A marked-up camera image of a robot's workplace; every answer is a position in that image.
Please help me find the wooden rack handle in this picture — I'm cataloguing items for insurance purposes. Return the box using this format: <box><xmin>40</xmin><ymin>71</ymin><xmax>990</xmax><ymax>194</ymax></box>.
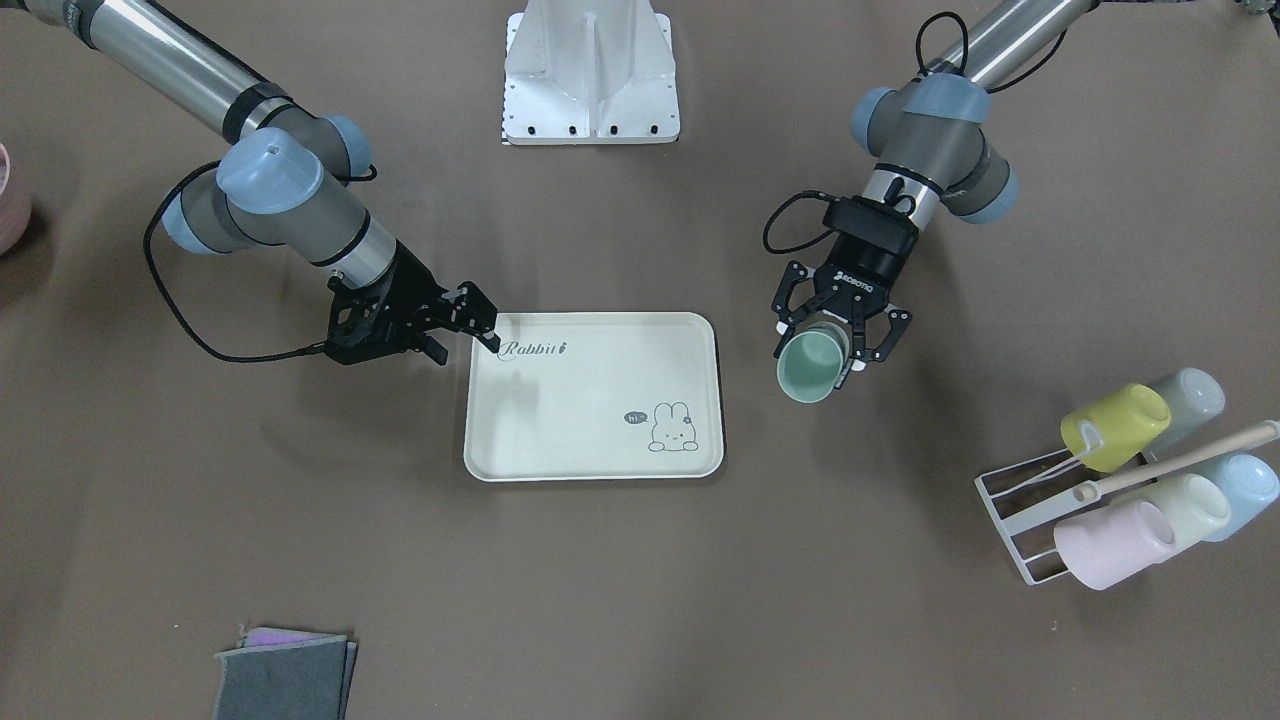
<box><xmin>1068</xmin><ymin>420</ymin><xmax>1279</xmax><ymax>506</ymax></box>

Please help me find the grey-blue cup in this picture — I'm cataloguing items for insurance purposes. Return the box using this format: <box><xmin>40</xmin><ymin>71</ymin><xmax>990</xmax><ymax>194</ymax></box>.
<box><xmin>1144</xmin><ymin>368</ymin><xmax>1226</xmax><ymax>455</ymax></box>

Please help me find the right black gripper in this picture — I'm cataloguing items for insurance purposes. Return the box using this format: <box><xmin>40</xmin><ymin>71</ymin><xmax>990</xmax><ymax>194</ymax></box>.
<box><xmin>325</xmin><ymin>243</ymin><xmax>500</xmax><ymax>366</ymax></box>

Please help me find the pink cup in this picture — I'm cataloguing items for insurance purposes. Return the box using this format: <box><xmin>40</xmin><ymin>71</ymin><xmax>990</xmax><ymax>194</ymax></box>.
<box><xmin>1053</xmin><ymin>500</ymin><xmax>1175</xmax><ymax>591</ymax></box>

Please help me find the cream rabbit tray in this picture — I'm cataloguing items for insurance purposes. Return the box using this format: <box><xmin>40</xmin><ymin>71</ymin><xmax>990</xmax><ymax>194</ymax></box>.
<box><xmin>463</xmin><ymin>313</ymin><xmax>724</xmax><ymax>483</ymax></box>

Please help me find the green cup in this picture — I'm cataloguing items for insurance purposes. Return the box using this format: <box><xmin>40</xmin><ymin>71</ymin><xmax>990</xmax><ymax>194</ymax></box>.
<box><xmin>777</xmin><ymin>322</ymin><xmax>850</xmax><ymax>404</ymax></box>

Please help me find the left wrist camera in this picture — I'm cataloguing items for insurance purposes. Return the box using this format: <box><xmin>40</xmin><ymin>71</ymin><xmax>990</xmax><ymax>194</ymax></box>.
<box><xmin>822</xmin><ymin>196</ymin><xmax>919</xmax><ymax>258</ymax></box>

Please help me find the cream cup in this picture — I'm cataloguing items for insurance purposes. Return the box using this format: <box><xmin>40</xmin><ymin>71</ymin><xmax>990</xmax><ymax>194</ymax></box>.
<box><xmin>1133</xmin><ymin>474</ymin><xmax>1233</xmax><ymax>555</ymax></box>

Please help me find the light blue cup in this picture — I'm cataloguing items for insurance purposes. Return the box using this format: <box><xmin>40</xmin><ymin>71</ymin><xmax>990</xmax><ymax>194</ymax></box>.
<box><xmin>1190</xmin><ymin>452</ymin><xmax>1279</xmax><ymax>543</ymax></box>

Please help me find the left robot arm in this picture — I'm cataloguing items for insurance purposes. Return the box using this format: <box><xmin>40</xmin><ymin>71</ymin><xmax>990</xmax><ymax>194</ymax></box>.
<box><xmin>771</xmin><ymin>1</ymin><xmax>1094</xmax><ymax>404</ymax></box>

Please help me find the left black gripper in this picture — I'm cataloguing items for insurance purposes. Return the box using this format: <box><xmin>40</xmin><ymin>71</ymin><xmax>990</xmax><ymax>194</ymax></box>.
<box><xmin>771</xmin><ymin>195</ymin><xmax>922</xmax><ymax>389</ymax></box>

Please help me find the yellow cup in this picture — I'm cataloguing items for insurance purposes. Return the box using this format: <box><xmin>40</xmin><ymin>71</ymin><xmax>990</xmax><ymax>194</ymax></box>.
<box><xmin>1060</xmin><ymin>383</ymin><xmax>1172</xmax><ymax>473</ymax></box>

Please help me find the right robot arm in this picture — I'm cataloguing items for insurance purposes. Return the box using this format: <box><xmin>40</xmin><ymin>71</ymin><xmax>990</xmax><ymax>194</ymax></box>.
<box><xmin>12</xmin><ymin>1</ymin><xmax>500</xmax><ymax>365</ymax></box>

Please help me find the pink bowl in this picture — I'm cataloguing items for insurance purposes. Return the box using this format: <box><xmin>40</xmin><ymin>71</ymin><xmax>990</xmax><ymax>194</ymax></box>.
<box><xmin>1</xmin><ymin>143</ymin><xmax>33</xmax><ymax>255</ymax></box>

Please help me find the white wire cup rack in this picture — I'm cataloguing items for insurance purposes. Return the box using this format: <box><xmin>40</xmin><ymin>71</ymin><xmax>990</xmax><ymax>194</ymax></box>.
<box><xmin>974</xmin><ymin>448</ymin><xmax>1120</xmax><ymax>585</ymax></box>

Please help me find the grey folded cloth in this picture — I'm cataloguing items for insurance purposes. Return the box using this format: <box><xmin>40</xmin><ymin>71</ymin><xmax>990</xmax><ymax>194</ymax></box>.
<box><xmin>212</xmin><ymin>626</ymin><xmax>358</xmax><ymax>719</ymax></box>

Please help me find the white pedestal column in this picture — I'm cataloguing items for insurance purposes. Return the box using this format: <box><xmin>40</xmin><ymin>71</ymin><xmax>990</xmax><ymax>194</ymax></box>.
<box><xmin>500</xmin><ymin>1</ymin><xmax>681</xmax><ymax>146</ymax></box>

